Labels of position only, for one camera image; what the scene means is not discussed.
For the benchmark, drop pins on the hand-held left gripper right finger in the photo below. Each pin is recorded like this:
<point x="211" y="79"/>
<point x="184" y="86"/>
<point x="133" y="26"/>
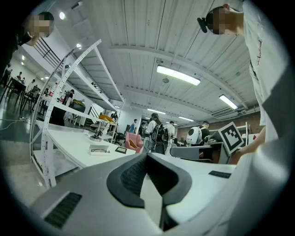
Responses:
<point x="198" y="184"/>

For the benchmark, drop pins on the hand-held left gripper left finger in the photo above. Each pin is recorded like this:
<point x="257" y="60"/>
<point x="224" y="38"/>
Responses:
<point x="92" y="191"/>

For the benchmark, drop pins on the white panda backpack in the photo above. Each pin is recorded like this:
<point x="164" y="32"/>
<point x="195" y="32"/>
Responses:
<point x="193" y="136"/>

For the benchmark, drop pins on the white perforated shelf rack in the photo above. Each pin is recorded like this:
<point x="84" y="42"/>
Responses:
<point x="96" y="76"/>

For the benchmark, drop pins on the black head-mounted camera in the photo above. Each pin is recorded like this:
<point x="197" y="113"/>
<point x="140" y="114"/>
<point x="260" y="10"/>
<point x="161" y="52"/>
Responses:
<point x="203" y="24"/>

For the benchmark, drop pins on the thin metal-framed eyeglasses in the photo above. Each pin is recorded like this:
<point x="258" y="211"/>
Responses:
<point x="99" y="151"/>

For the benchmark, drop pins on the black round backpack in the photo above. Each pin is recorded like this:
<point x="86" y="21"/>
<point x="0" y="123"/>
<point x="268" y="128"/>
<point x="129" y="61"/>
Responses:
<point x="161" y="134"/>

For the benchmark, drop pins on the dark dining chair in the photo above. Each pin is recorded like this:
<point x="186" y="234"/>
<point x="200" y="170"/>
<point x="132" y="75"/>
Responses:
<point x="31" y="96"/>

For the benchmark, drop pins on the yellow object on shelf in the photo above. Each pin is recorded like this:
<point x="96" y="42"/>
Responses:
<point x="104" y="117"/>

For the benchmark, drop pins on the person's right forearm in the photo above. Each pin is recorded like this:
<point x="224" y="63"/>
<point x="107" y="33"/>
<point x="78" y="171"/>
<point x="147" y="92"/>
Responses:
<point x="253" y="143"/>

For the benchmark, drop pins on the person's white T-shirt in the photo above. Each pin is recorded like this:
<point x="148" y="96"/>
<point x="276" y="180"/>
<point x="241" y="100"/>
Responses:
<point x="265" y="69"/>

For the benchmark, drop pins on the silver desk lamp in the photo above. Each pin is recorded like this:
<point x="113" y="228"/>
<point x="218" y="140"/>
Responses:
<point x="95" y="138"/>

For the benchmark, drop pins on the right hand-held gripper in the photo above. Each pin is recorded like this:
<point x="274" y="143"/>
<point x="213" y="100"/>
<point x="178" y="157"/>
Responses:
<point x="231" y="138"/>

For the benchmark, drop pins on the black picture frame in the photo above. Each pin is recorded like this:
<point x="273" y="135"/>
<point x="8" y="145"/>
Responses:
<point x="121" y="150"/>

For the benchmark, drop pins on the long ceiling light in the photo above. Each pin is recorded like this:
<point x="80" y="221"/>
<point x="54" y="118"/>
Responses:
<point x="178" y="74"/>
<point x="228" y="102"/>

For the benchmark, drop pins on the dark olive bag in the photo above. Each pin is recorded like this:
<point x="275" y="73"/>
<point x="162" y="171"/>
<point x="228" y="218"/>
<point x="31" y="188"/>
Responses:
<point x="77" y="107"/>

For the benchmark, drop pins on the person's head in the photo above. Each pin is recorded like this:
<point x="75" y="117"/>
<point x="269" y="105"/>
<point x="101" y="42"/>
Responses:
<point x="227" y="20"/>

